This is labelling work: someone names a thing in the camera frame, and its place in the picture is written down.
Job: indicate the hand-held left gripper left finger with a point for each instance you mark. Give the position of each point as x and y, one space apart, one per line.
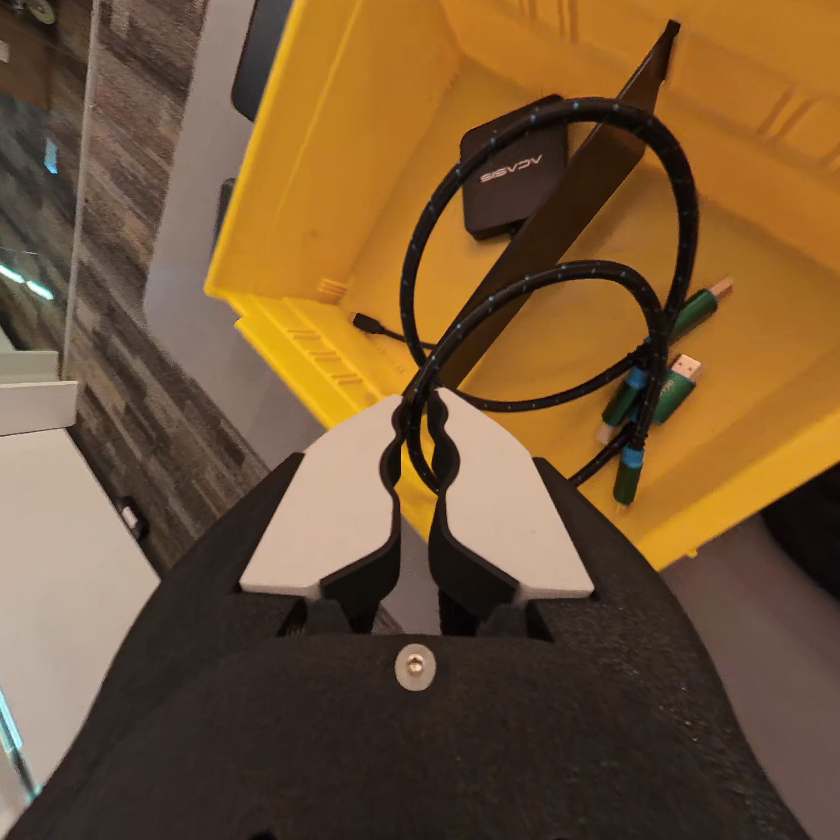
328 512

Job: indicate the black rectangular device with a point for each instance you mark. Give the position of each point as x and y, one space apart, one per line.
262 59

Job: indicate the yellow plastic bin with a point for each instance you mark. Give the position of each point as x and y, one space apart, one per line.
341 164

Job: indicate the black square adapter box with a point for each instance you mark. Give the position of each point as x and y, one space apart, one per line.
512 170

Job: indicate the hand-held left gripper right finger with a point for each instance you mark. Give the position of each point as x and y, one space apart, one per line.
512 518

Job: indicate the black bin divider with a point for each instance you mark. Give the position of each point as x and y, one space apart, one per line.
590 197

